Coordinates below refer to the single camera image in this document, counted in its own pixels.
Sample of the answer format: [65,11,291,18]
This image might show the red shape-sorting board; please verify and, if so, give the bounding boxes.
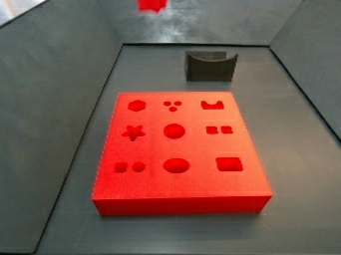
[92,92,272,216]

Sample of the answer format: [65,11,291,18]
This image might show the red star-profile peg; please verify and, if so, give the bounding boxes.
[137,0,168,12]

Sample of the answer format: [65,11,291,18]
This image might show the black curved fixture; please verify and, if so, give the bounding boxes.
[184,51,238,82]

